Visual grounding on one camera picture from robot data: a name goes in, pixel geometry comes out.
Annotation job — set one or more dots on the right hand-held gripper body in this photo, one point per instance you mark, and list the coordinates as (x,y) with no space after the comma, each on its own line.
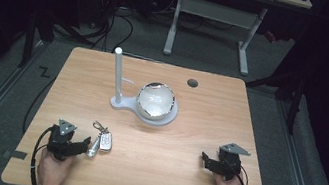
(229,162)

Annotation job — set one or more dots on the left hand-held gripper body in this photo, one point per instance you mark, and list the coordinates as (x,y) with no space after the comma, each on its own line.
(60,140)

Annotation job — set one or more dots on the silver key fob with keyring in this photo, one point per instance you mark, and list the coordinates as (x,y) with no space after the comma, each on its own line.
(102,139)

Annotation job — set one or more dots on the white stand with post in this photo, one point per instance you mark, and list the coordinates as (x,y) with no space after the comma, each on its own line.
(137,103)

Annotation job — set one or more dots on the person's left hand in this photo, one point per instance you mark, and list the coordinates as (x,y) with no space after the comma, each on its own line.
(52,169)

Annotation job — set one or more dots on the shiny silver bowl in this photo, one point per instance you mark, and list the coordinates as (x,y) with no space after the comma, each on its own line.
(155,100)

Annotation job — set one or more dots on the dark metal stand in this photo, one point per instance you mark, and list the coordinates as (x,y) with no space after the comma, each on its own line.
(31,36)
(289,89)

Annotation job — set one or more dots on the white-legged desk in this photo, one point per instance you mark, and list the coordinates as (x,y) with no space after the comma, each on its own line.
(219,12)

